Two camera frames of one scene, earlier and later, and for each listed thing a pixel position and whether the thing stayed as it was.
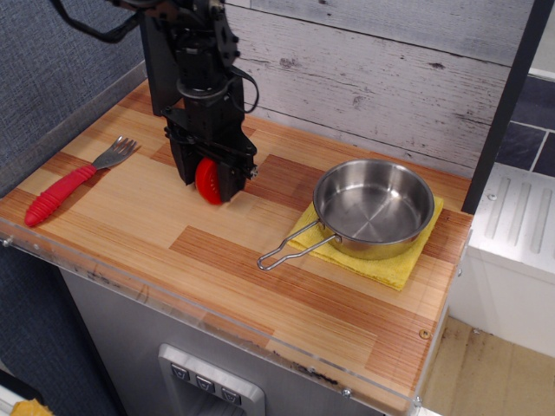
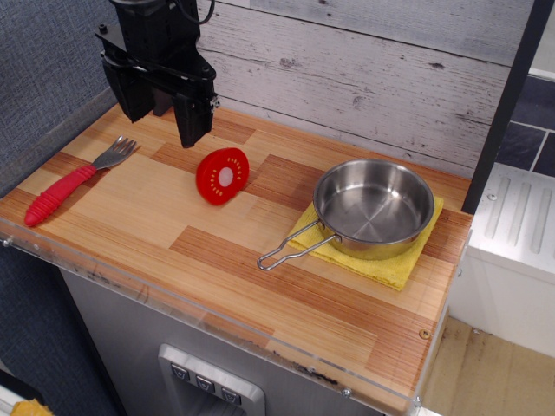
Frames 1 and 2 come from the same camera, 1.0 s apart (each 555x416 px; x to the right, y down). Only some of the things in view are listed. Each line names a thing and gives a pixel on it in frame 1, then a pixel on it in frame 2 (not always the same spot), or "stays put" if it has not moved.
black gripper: x=214 y=126 -> x=161 y=39
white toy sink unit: x=506 y=282 stays put
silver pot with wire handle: x=377 y=208 stays put
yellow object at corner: x=30 y=407 stays put
